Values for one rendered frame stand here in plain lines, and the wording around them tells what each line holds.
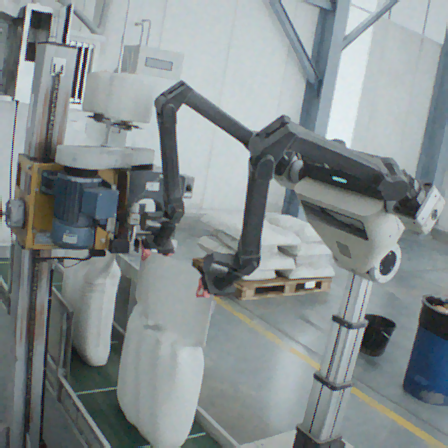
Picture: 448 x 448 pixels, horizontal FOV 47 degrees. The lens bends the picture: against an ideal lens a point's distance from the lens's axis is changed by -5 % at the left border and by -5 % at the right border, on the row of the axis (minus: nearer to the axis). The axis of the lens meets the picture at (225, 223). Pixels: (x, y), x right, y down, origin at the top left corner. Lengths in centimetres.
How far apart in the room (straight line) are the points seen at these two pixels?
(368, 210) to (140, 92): 82
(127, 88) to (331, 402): 137
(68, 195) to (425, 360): 265
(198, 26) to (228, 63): 65
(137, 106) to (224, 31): 532
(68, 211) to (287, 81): 619
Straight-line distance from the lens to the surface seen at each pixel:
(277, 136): 128
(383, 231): 172
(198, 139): 695
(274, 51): 756
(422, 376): 375
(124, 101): 179
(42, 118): 195
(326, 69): 773
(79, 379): 245
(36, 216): 195
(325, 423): 218
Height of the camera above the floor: 162
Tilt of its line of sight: 12 degrees down
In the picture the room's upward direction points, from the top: 10 degrees clockwise
